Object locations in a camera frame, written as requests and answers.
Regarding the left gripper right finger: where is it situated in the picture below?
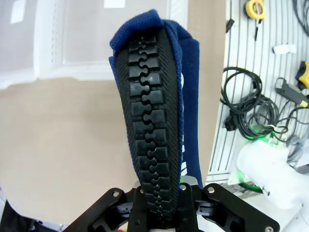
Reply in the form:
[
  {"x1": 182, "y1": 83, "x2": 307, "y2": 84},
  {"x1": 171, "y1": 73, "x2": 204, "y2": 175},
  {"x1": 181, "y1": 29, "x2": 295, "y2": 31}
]
[{"x1": 178, "y1": 182, "x2": 281, "y2": 232}]

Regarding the yellow and black tool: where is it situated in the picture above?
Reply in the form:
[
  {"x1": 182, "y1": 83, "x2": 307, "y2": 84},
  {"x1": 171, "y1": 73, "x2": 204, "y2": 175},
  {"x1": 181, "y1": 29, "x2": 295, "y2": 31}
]
[{"x1": 295, "y1": 61, "x2": 309, "y2": 89}]

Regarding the yellow tape measure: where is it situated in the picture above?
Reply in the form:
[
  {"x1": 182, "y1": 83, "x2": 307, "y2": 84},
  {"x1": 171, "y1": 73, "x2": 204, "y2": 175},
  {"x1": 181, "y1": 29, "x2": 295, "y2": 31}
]
[{"x1": 245, "y1": 0, "x2": 266, "y2": 41}]

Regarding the white paper label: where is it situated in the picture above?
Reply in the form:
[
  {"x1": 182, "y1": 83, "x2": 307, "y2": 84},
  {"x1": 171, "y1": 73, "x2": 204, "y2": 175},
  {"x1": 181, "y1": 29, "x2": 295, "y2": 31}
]
[{"x1": 103, "y1": 0, "x2": 124, "y2": 8}]

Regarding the black looped cable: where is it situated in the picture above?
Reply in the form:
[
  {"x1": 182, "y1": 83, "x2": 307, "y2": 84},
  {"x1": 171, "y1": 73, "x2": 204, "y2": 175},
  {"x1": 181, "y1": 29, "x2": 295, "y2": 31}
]
[{"x1": 293, "y1": 0, "x2": 309, "y2": 37}]

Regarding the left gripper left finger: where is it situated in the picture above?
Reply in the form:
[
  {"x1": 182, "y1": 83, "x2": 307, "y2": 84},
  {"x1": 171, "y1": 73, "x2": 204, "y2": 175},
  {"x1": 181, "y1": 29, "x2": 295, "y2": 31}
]
[{"x1": 62, "y1": 186, "x2": 145, "y2": 232}]

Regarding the small white plastic part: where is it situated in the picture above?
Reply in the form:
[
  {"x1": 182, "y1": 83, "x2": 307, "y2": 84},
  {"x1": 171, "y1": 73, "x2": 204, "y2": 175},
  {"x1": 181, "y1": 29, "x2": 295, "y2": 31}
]
[{"x1": 272, "y1": 44, "x2": 297, "y2": 55}]

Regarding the blue zip pencil case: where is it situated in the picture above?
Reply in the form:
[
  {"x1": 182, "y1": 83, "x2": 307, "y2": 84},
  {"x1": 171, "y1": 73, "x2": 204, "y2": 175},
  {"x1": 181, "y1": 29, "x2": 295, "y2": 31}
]
[{"x1": 108, "y1": 9, "x2": 203, "y2": 230}]

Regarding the white perforated plastic basket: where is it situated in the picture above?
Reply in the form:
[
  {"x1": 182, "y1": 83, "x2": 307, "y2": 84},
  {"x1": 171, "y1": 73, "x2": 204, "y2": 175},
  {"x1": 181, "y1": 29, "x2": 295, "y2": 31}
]
[{"x1": 33, "y1": 0, "x2": 189, "y2": 82}]

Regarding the thick black coiled cable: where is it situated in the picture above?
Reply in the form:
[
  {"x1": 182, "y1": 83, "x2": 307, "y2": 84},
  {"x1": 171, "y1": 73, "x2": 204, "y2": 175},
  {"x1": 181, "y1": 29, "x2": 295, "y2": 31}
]
[{"x1": 220, "y1": 66, "x2": 264, "y2": 132}]

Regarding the thin black coiled cable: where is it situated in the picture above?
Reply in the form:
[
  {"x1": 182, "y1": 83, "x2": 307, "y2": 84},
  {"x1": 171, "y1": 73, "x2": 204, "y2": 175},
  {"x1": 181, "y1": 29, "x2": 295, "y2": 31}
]
[{"x1": 250, "y1": 95, "x2": 309, "y2": 145}]

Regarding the grey cable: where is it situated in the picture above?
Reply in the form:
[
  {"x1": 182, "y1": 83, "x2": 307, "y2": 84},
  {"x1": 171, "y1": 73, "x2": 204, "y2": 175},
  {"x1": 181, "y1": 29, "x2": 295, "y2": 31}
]
[{"x1": 286, "y1": 135, "x2": 309, "y2": 174}]

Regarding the grey slotted aluminium platform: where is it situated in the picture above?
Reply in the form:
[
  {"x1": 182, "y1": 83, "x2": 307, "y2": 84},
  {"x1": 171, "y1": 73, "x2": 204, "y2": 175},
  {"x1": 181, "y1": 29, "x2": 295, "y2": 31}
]
[{"x1": 206, "y1": 0, "x2": 309, "y2": 181}]

